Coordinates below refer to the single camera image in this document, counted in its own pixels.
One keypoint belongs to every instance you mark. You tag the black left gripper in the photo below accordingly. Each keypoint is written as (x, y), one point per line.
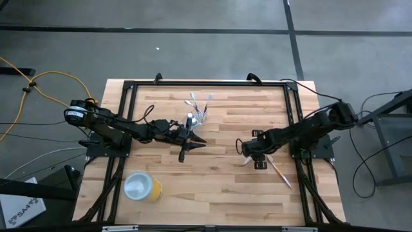
(177, 137)

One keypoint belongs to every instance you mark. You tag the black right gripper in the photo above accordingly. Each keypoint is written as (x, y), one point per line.
(257, 148)

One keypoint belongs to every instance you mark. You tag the orange white toothbrush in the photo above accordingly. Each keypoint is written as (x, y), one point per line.
(190, 115)
(278, 172)
(247, 161)

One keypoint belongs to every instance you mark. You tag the clear acrylic organizer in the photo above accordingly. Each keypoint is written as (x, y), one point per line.
(202, 117)

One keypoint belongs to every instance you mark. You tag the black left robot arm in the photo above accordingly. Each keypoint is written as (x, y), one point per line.
(122, 124)

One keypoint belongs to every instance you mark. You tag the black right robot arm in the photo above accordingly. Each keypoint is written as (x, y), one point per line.
(305, 129)

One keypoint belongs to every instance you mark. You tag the yellow wipes canister white lid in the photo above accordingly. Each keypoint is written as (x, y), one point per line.
(138, 188)

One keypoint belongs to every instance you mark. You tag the black metal stand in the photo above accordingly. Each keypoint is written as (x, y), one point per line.
(393, 162)

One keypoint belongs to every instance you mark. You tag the white printed box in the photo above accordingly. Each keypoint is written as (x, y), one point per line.
(19, 211)

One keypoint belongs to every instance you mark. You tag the black stand foot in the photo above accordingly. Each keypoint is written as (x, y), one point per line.
(16, 71)

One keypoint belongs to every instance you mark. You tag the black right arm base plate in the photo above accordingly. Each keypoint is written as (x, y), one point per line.
(322, 154)

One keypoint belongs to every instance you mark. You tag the silver aluminium bracket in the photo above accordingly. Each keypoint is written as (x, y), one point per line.
(299, 229)
(119, 228)

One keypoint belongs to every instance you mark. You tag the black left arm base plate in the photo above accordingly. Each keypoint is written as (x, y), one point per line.
(96, 150)

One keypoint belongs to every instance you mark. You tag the black desk frame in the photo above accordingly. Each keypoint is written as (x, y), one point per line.
(61, 180)

